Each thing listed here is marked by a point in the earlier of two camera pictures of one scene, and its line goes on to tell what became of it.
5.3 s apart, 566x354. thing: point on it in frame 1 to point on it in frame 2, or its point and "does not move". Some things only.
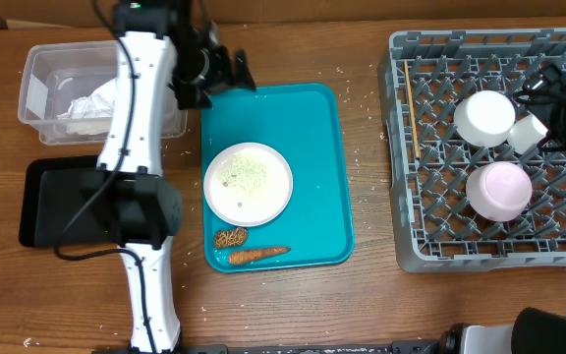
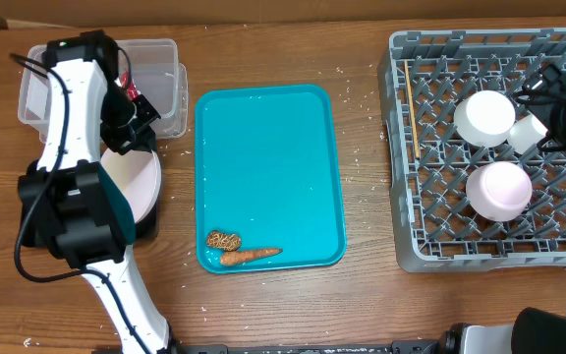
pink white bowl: x=498 y=191 does not move
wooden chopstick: x=412 y=110 does not move
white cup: x=526 y=133 does not move
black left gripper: x=186 y=93 to x=134 y=141
